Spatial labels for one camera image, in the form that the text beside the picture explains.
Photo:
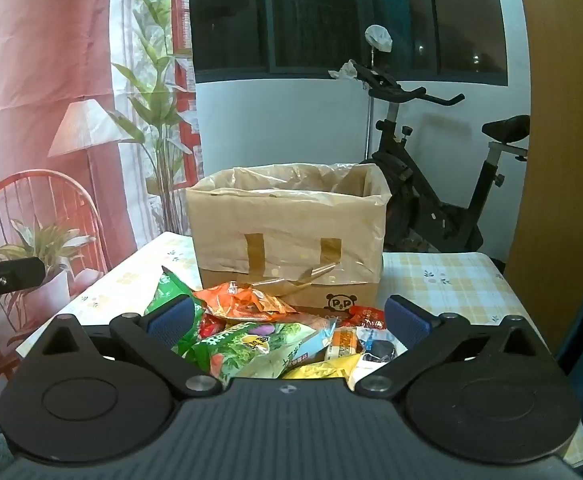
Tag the white blue cookie packet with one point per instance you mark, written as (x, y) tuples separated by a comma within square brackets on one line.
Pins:
[(379, 346)]

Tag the yellow snack packet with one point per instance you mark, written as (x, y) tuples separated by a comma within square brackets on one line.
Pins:
[(342, 367)]

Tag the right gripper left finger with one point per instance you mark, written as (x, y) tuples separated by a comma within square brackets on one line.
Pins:
[(148, 341)]

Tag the black exercise bike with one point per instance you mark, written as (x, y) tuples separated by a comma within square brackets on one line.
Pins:
[(414, 206)]

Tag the wooden wardrobe panel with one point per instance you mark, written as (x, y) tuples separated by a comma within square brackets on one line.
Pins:
[(545, 265)]

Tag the blue biscuit package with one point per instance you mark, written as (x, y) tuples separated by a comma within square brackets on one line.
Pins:
[(312, 346)]

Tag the printed room scene curtain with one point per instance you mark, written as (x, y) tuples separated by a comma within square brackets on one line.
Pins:
[(98, 144)]

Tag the green vegetable snack bag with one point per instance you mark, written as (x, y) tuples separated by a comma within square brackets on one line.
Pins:
[(249, 350)]

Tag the brown cardboard box with liner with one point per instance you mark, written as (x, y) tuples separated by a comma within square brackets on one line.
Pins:
[(312, 235)]

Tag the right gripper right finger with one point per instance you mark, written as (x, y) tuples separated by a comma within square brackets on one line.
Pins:
[(429, 340)]

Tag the dark window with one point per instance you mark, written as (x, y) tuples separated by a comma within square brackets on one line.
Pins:
[(448, 40)]

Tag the orange chip bag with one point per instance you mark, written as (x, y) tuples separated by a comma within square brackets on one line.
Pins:
[(243, 303)]

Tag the red snack packet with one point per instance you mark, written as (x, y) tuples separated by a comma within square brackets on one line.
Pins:
[(365, 317)]

